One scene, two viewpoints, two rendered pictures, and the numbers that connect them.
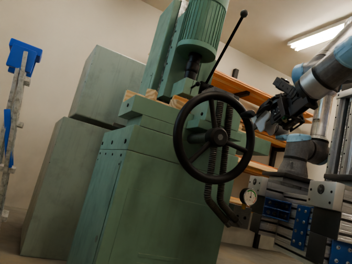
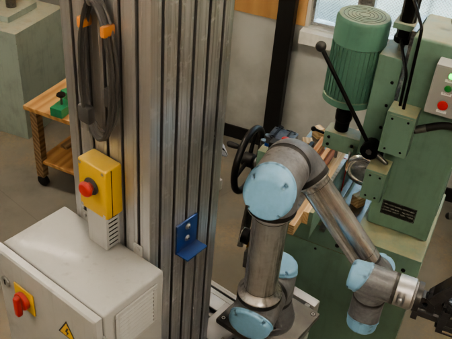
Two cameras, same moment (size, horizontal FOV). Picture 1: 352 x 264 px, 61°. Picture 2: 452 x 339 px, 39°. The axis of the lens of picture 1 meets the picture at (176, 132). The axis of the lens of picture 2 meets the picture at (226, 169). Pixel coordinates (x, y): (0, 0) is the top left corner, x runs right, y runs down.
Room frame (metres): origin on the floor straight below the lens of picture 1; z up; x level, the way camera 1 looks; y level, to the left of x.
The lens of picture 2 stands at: (2.34, -1.66, 2.26)
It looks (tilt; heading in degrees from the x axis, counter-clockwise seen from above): 36 degrees down; 135
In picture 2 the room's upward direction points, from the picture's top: 5 degrees clockwise
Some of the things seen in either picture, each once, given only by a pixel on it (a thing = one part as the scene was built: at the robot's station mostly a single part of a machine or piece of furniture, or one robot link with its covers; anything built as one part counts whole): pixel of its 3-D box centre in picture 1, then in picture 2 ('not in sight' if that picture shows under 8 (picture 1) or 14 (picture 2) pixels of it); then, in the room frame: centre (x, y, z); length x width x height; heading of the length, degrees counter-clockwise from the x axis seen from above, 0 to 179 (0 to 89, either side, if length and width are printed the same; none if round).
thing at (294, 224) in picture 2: not in sight; (321, 182); (1.28, -0.12, 0.92); 0.60 x 0.02 x 0.04; 112
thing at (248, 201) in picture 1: (246, 198); (246, 238); (1.13, -0.32, 0.65); 0.06 x 0.04 x 0.08; 112
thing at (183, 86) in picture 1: (184, 92); (344, 141); (1.25, 0.01, 1.03); 0.14 x 0.07 x 0.09; 22
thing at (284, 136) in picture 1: (281, 130); (366, 305); (1.84, -0.64, 1.12); 0.11 x 0.08 x 0.11; 114
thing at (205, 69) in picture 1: (203, 73); (399, 130); (1.49, -0.06, 1.22); 0.09 x 0.08 x 0.15; 22
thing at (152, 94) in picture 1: (151, 96); (318, 132); (1.05, 0.12, 0.92); 0.04 x 0.03 x 0.04; 169
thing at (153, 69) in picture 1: (168, 77); (428, 132); (1.50, 0.11, 1.16); 0.22 x 0.22 x 0.72; 22
